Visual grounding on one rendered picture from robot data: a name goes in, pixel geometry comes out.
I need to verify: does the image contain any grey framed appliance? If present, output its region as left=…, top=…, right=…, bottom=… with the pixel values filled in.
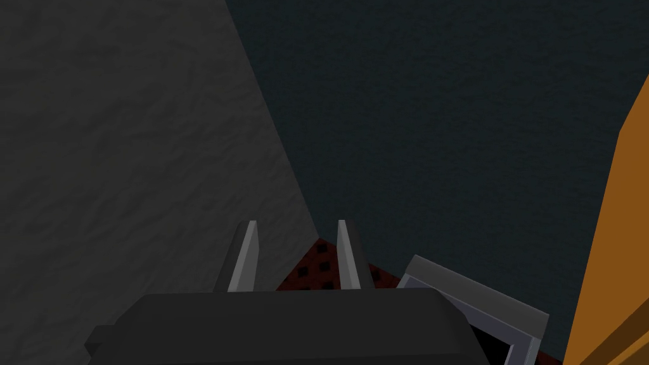
left=397, top=254, right=551, bottom=365

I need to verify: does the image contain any orange wooden cabinet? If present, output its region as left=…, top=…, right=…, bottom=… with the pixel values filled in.
left=562, top=74, right=649, bottom=365

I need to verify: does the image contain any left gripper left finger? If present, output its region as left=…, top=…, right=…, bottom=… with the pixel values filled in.
left=212, top=220, right=260, bottom=294

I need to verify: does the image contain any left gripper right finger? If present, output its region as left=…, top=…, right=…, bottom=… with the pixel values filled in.
left=337, top=219, right=376, bottom=291

